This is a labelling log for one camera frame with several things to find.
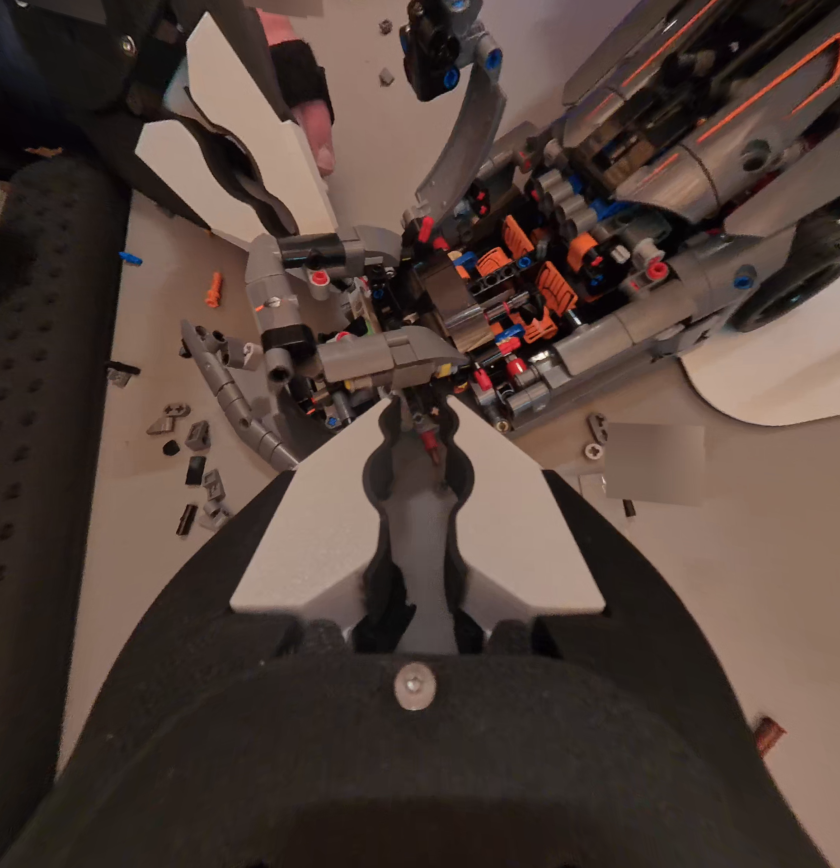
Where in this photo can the black lego tile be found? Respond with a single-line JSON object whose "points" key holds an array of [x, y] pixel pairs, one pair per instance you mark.
{"points": [[195, 470]]}

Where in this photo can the grey lego slope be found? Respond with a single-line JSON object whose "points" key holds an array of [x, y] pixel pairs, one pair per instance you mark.
{"points": [[161, 426]]}

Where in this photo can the grey lego cross-hole beam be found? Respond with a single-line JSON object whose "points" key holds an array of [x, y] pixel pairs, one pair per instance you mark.
{"points": [[598, 428]]}

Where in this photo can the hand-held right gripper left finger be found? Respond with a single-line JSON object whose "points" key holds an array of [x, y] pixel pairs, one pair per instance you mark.
{"points": [[298, 542]]}

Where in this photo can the grey lego panel strip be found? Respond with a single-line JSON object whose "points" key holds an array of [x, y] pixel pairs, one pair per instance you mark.
{"points": [[240, 407]]}

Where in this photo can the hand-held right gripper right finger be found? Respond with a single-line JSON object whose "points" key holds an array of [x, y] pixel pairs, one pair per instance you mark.
{"points": [[528, 542]]}

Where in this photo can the person's left forearm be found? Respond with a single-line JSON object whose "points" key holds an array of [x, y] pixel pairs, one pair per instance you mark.
{"points": [[13, 68]]}

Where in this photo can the brown lego axle pin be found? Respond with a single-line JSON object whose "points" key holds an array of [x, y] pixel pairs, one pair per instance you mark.
{"points": [[769, 736]]}

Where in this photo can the black lego pin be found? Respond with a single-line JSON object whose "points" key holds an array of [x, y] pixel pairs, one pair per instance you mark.
{"points": [[186, 519]]}

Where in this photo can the grey studded lego plate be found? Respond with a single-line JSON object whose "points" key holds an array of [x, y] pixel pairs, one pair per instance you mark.
{"points": [[198, 435]]}

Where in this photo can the grey lego connector assembly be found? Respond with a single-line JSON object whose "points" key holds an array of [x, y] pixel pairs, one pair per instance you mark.
{"points": [[214, 502]]}

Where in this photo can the dark perforated panel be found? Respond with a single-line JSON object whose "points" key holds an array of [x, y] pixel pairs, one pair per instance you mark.
{"points": [[40, 407]]}

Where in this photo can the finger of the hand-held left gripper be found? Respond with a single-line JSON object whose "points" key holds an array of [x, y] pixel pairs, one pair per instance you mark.
{"points": [[257, 135], [189, 169]]}

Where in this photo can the small grey lego plate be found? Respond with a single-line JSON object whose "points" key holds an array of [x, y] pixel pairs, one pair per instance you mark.
{"points": [[118, 378]]}

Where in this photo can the white round lego piece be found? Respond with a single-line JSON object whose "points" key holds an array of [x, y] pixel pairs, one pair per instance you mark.
{"points": [[594, 451]]}

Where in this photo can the grey lego car model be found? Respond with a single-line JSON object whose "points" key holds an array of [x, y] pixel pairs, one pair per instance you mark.
{"points": [[596, 346]]}

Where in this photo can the orange lego pin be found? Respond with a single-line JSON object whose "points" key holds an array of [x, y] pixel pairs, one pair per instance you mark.
{"points": [[214, 289]]}

